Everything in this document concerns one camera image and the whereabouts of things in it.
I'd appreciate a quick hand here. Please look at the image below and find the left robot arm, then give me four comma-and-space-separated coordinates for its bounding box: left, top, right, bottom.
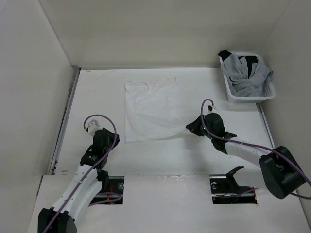
37, 127, 120, 233

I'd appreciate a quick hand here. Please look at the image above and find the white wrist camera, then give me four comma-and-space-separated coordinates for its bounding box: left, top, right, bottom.
86, 119, 101, 137
208, 105, 218, 113

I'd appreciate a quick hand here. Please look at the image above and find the grey tank top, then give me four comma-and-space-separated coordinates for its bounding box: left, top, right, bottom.
221, 53, 273, 97

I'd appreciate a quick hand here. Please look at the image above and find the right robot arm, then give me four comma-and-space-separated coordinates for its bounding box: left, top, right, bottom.
186, 113, 309, 199

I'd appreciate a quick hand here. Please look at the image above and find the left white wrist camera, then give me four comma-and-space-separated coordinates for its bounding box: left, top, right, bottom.
86, 119, 101, 137

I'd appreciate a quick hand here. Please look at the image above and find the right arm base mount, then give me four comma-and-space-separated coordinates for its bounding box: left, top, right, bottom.
209, 166, 257, 204

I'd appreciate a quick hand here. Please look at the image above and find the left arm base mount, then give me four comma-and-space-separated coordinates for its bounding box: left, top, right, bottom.
90, 176, 125, 206

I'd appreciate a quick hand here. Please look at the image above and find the white tank top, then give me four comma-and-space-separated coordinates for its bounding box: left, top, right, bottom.
125, 77, 185, 143

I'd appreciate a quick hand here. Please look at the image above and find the purple cable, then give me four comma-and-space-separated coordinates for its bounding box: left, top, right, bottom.
45, 114, 122, 233
200, 98, 311, 199

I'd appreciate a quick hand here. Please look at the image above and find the white plastic laundry basket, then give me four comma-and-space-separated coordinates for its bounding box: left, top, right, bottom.
219, 52, 276, 103

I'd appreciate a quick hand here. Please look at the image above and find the black tank top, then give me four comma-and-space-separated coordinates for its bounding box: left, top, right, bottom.
218, 50, 258, 78

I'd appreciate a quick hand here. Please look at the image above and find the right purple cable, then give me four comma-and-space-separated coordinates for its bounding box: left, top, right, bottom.
200, 98, 311, 199

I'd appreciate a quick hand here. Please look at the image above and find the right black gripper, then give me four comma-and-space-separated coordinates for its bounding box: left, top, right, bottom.
186, 114, 215, 140

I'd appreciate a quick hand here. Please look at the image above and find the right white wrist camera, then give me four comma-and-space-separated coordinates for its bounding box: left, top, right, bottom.
208, 105, 218, 113

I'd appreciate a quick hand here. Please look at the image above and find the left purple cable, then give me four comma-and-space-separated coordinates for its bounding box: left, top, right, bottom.
45, 114, 122, 233

